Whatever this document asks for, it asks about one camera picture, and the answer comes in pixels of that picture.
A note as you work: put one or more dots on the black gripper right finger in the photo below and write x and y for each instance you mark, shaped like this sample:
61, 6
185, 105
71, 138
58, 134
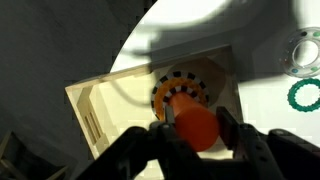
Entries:
266, 153

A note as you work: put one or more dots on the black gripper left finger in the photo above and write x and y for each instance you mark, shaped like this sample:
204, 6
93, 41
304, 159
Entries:
140, 156

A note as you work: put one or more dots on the light wooden tray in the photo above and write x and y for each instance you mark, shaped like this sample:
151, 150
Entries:
126, 110

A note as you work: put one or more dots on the wooden frame stool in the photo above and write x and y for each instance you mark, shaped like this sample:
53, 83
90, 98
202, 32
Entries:
13, 166

